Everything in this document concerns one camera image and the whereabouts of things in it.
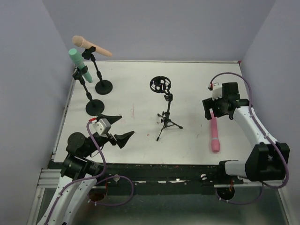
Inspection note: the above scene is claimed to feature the pink toy microphone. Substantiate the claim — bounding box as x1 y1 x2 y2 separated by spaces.
210 112 220 153

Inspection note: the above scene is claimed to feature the black tripod microphone stand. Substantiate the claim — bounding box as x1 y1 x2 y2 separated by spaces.
150 76 183 142

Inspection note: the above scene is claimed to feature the teal toy microphone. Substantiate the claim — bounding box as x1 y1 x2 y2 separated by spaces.
68 48 93 83

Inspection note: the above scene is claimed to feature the beige toy microphone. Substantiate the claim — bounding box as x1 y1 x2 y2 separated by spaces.
72 36 113 57

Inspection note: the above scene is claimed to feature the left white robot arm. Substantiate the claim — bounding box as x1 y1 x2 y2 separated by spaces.
38 114 134 225

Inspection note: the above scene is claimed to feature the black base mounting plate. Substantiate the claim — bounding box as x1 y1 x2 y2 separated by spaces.
93 163 243 196

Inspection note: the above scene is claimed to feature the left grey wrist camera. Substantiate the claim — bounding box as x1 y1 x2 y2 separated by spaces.
89 118 111 136

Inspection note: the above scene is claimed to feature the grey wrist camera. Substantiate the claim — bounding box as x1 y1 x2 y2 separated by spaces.
89 118 111 136
208 82 223 100

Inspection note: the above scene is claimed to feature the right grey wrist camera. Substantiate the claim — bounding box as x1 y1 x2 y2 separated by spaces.
208 82 223 100

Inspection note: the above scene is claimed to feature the aluminium frame rail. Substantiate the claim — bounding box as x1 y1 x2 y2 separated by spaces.
23 60 74 225

